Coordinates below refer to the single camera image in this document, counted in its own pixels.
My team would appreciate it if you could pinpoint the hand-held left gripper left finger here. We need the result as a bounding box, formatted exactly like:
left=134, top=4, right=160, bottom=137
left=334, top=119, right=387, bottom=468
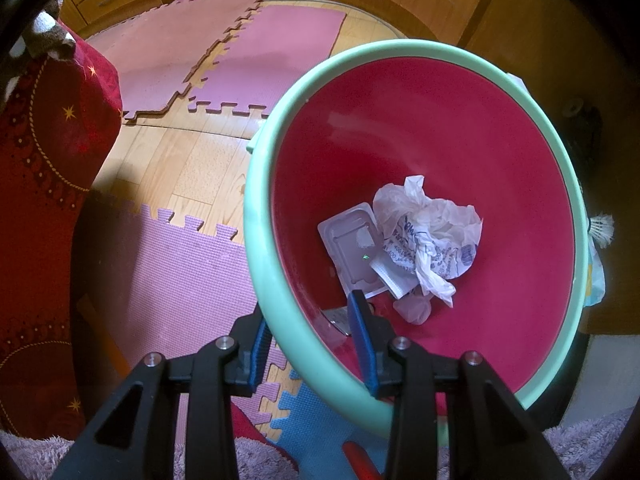
left=50, top=305, right=274, bottom=480

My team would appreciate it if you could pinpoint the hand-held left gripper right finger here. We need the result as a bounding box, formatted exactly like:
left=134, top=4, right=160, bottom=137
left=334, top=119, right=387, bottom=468
left=348, top=289, right=572, bottom=480

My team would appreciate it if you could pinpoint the grey card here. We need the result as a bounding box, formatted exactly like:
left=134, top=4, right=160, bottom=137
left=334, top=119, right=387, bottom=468
left=320, top=306, right=353, bottom=337

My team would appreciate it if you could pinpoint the small white plastic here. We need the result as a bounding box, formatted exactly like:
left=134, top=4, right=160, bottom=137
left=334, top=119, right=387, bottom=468
left=392, top=294, right=433, bottom=326

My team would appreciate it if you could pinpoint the white paper slip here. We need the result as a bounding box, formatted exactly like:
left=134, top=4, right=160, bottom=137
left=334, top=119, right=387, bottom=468
left=370, top=255, right=418, bottom=298

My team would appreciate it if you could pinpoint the white plastic tray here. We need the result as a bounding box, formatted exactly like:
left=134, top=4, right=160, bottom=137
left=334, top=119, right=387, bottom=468
left=317, top=203, right=396, bottom=298

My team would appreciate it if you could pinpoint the white plastic bag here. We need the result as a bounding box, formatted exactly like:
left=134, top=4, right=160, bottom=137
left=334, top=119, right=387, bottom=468
left=372, top=175, right=483, bottom=308

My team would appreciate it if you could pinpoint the red bucket with green rim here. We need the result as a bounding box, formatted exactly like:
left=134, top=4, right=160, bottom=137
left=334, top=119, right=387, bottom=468
left=243, top=40, right=590, bottom=433

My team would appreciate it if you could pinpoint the light blue wet wipes packet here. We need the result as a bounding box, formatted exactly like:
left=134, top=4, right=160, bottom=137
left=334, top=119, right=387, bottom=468
left=582, top=245, right=607, bottom=307

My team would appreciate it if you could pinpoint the blue foam mat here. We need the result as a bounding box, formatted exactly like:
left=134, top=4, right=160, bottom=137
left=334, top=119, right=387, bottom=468
left=272, top=377, right=451, bottom=480

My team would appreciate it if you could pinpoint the lilac foam mat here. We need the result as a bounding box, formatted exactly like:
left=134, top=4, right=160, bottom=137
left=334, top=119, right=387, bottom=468
left=75, top=195, right=296, bottom=441

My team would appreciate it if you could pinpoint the red object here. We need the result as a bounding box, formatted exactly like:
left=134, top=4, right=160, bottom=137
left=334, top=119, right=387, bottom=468
left=342, top=441, right=381, bottom=480

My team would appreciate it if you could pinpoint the white shuttlecock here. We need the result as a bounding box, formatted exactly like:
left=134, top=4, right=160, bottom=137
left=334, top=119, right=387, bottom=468
left=590, top=214, right=616, bottom=250

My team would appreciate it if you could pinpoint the red star print cushion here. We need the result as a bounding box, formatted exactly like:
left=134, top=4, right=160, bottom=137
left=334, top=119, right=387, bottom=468
left=0, top=30, right=123, bottom=441

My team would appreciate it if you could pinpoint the mauve foam mat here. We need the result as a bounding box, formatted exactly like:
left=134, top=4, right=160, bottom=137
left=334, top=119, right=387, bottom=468
left=189, top=5, right=348, bottom=120

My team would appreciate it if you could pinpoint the black object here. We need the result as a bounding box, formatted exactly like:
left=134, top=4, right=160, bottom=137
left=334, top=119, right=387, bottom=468
left=560, top=100, right=603, bottom=161

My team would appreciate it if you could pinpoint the pink foam mat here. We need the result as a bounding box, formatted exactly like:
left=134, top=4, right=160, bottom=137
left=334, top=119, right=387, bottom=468
left=85, top=0, right=266, bottom=121

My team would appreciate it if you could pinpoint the wooden corner shelf unit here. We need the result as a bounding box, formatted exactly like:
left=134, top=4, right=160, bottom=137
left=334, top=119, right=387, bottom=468
left=457, top=0, right=626, bottom=336

